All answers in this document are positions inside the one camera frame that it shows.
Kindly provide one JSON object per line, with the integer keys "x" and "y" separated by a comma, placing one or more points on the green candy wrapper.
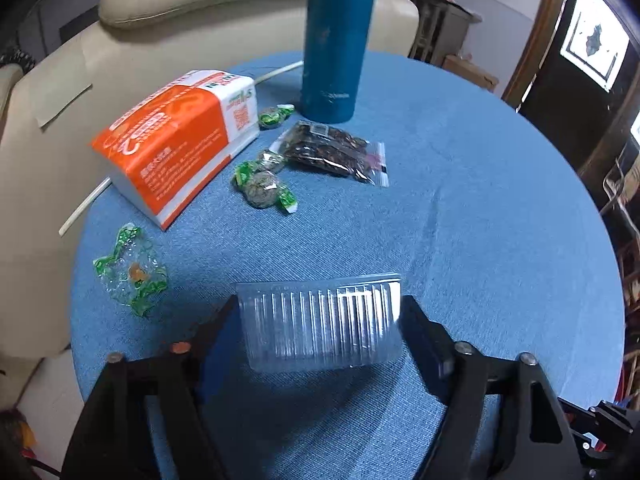
{"x": 131, "y": 273}

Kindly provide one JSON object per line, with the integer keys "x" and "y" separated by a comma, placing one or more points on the teal thermos bottle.
{"x": 336, "y": 37}

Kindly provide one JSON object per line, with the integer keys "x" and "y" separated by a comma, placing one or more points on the green wrapped candy near bottle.
{"x": 273, "y": 117}

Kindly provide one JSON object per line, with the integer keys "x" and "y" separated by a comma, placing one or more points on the wooden radiator cabinet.
{"x": 443, "y": 26}

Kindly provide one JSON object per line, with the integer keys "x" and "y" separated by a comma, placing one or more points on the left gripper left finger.
{"x": 198, "y": 369}

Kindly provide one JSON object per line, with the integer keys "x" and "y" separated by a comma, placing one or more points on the cardboard box on floor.
{"x": 470, "y": 72}

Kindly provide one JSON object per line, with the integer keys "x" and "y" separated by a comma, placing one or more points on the clear plastic tray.
{"x": 321, "y": 325}

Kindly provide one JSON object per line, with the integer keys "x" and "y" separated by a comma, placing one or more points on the bag of dark seeds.
{"x": 335, "y": 151}

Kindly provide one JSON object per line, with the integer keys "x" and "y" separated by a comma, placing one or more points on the dark wooden door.
{"x": 587, "y": 83}

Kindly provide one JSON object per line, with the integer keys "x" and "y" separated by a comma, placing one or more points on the cream leather sofa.
{"x": 50, "y": 115}

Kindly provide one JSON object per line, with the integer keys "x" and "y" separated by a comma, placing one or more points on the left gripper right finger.
{"x": 455, "y": 374}

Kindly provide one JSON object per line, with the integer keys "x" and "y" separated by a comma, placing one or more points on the orange white tissue pack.
{"x": 180, "y": 140}

